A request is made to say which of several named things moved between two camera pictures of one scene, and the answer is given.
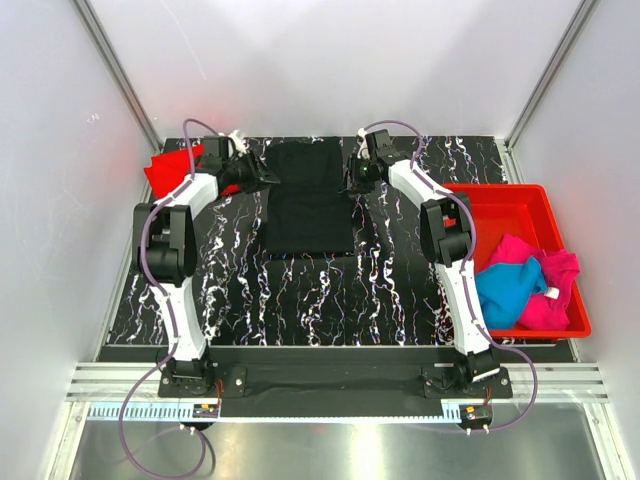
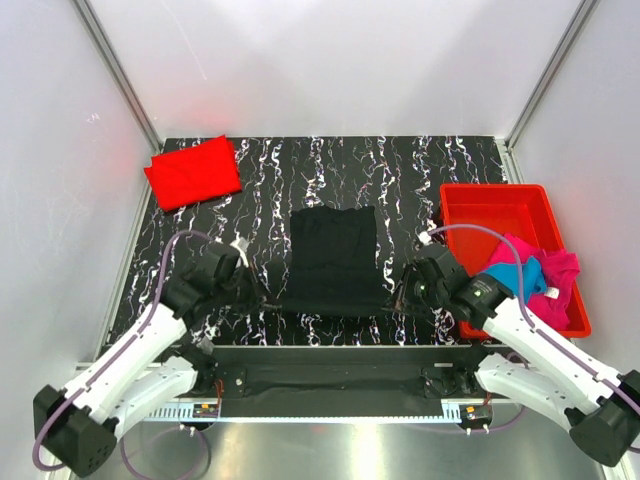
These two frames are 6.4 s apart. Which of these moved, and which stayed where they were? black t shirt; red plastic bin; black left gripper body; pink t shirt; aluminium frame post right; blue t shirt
Moved: black t shirt; black left gripper body
Stayed: red plastic bin; blue t shirt; pink t shirt; aluminium frame post right
